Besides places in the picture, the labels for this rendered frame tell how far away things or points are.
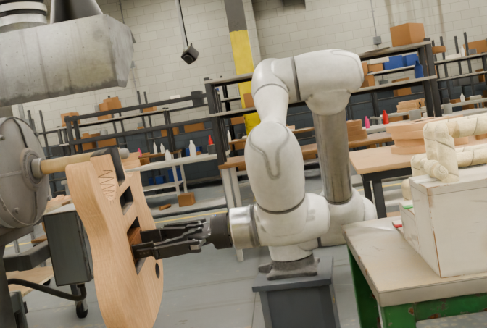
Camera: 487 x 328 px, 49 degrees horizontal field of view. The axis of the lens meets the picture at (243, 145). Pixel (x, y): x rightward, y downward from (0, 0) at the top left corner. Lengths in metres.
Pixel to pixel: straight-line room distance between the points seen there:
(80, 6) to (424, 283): 0.94
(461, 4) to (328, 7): 2.93
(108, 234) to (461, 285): 0.66
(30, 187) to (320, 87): 0.81
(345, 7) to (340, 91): 10.96
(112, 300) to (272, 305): 0.96
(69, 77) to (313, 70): 0.71
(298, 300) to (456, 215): 0.97
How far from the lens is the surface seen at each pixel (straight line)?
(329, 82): 1.52
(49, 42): 1.11
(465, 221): 1.06
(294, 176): 1.00
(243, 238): 1.11
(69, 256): 1.52
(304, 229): 1.10
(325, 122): 1.62
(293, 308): 1.92
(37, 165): 1.27
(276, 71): 1.52
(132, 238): 1.17
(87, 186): 0.99
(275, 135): 0.97
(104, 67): 1.07
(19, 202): 1.25
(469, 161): 1.22
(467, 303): 1.10
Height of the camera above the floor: 1.29
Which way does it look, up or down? 3 degrees down
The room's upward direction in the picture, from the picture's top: 10 degrees counter-clockwise
